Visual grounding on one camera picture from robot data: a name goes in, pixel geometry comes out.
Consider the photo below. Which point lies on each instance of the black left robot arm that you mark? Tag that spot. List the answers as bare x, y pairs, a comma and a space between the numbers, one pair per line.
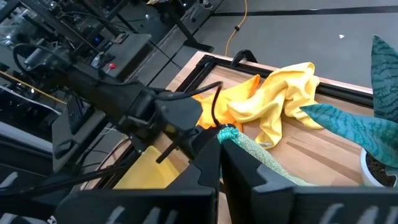
102, 93

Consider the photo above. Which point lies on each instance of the yellow microfiber towel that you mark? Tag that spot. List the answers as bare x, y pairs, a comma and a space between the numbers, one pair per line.
280, 90

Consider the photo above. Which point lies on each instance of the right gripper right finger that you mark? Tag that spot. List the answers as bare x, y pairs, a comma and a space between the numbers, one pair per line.
280, 208

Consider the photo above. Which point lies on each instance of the black aluminium table frame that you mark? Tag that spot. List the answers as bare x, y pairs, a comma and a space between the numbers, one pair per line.
342, 92

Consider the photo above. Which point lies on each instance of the black frame clamp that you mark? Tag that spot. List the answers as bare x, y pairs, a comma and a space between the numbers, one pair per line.
241, 52

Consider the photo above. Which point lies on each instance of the black keyboard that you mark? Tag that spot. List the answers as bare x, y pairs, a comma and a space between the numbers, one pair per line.
76, 113

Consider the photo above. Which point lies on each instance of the black computer mouse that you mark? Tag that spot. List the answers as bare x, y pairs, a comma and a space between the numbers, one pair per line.
63, 148

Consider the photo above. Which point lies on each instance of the snake plant in white pot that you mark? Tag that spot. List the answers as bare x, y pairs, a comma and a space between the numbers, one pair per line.
357, 127

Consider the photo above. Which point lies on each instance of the grey side desk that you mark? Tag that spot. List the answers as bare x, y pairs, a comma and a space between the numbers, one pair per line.
133, 49

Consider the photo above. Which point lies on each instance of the grey keyboard desk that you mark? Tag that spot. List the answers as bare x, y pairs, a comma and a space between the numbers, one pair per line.
87, 140

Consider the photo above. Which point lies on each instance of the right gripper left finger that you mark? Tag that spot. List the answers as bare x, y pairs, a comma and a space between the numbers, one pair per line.
140, 205

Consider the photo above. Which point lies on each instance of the green microfiber towel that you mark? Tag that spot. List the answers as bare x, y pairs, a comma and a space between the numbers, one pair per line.
248, 146

